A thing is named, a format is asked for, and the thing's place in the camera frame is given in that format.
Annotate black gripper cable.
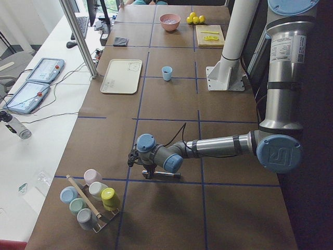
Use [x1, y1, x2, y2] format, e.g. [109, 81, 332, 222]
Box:
[162, 122, 235, 158]

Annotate wooden cutting board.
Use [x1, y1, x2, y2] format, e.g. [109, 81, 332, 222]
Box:
[196, 25, 225, 47]

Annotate yellow plastic knife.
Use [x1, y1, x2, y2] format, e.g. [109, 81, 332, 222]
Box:
[200, 31, 219, 34]

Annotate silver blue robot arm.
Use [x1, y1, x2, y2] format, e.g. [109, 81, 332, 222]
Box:
[127, 1, 318, 179]

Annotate steel muddler with black tip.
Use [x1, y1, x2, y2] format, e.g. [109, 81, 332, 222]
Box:
[142, 170, 181, 179]

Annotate lemon slices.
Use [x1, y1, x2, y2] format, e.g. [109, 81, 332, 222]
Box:
[203, 35, 219, 41]

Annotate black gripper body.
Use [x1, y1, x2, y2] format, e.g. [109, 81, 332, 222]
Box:
[143, 162, 156, 174]

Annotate blue cup on rack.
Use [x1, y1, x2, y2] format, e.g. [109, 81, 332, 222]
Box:
[59, 186, 78, 204]

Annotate white cup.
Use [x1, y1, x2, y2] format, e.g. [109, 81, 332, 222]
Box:
[89, 181, 108, 201]

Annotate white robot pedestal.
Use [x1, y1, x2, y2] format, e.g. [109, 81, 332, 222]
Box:
[206, 0, 259, 91]

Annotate yellow lemon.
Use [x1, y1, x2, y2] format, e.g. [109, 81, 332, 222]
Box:
[199, 15, 206, 23]
[192, 16, 200, 25]
[189, 12, 196, 18]
[186, 16, 193, 24]

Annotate pink bowl of ice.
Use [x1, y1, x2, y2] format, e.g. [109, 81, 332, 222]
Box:
[159, 14, 181, 32]

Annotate green cup on rack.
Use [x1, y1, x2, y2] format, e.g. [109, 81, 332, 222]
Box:
[69, 197, 88, 216]

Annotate yellow-green cup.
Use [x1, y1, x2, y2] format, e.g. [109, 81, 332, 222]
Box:
[101, 187, 120, 211]

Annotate cream bear tray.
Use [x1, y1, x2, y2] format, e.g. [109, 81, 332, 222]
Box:
[100, 59, 142, 94]

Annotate light blue cup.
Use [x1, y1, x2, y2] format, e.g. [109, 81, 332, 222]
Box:
[161, 66, 173, 81]

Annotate black computer mouse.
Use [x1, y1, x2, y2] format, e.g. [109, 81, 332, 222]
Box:
[66, 41, 77, 48]

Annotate pink cup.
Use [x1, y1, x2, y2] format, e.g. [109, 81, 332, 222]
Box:
[83, 169, 102, 186]

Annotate aluminium frame post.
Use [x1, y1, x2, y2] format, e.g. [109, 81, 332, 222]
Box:
[59, 0, 98, 79]

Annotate metal cup rack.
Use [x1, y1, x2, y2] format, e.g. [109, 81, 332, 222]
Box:
[66, 175, 120, 233]

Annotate grey cup on rack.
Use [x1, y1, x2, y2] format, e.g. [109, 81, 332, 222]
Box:
[76, 208, 97, 230]

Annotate black keyboard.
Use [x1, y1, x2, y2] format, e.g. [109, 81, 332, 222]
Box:
[76, 17, 89, 38]

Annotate grey folded cloth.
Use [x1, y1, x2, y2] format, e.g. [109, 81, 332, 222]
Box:
[113, 37, 129, 47]

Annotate teach pendant tablet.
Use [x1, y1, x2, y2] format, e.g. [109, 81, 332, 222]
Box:
[26, 58, 65, 84]
[3, 81, 50, 114]

